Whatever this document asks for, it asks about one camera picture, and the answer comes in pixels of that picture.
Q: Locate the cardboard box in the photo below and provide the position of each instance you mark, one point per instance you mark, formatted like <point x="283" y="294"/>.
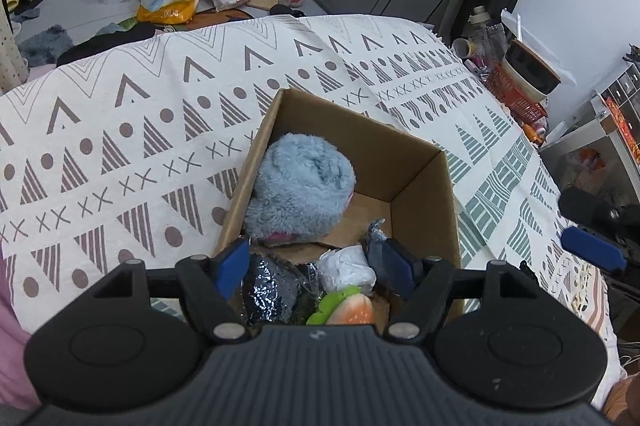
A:
<point x="401" y="180"/>

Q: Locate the black and cream bowl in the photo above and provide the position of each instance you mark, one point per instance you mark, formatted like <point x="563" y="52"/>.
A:
<point x="533" y="77"/>

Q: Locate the small drawer organizer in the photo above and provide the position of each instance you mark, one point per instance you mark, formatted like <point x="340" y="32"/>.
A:
<point x="624" y="91"/>

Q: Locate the white shelf unit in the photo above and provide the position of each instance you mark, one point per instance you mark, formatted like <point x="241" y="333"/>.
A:
<point x="592" y="156"/>

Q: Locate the black sparkly pouch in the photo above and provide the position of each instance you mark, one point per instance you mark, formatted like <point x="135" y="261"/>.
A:
<point x="276" y="291"/>

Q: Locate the red plastic basket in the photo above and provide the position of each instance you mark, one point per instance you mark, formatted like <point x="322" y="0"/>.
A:
<point x="502" y="86"/>

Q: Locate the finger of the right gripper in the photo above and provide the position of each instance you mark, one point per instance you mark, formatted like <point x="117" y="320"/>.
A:
<point x="595" y="250"/>

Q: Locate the fluffy blue plush toy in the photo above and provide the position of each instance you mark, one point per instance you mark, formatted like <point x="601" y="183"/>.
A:
<point x="302" y="188"/>

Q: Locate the white soft item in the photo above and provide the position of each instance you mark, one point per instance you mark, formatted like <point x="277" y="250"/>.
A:
<point x="341" y="269"/>

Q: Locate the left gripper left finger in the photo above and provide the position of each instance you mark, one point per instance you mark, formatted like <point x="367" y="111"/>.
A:
<point x="207" y="284"/>

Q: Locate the patterned white blanket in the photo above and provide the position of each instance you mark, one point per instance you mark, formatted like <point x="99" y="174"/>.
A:
<point x="135" y="152"/>

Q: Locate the burger plush toy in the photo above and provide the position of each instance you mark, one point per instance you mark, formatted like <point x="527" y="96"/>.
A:
<point x="346" y="307"/>

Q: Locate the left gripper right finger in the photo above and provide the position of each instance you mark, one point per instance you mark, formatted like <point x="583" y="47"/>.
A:
<point x="422" y="284"/>

